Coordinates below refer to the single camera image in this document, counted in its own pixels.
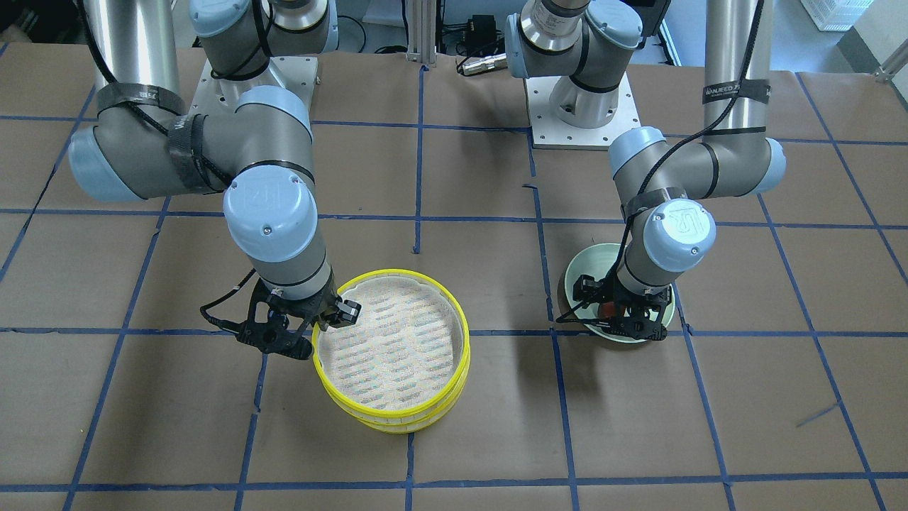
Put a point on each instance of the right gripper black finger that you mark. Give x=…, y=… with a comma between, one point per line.
x=339, y=314

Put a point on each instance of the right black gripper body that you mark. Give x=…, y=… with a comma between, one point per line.
x=314, y=304

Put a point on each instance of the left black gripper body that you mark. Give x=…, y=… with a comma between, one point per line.
x=588, y=289

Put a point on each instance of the yellow steamer layer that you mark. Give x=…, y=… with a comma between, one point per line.
x=412, y=422
x=408, y=346

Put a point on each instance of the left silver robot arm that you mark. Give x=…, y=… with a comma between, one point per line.
x=668, y=231

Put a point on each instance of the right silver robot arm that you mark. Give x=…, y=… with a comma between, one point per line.
x=255, y=149

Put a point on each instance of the light green plate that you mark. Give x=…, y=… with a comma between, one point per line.
x=597, y=261

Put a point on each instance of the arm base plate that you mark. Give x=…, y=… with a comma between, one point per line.
x=288, y=84
x=565, y=117

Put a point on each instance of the aluminium frame post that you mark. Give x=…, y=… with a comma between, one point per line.
x=421, y=24

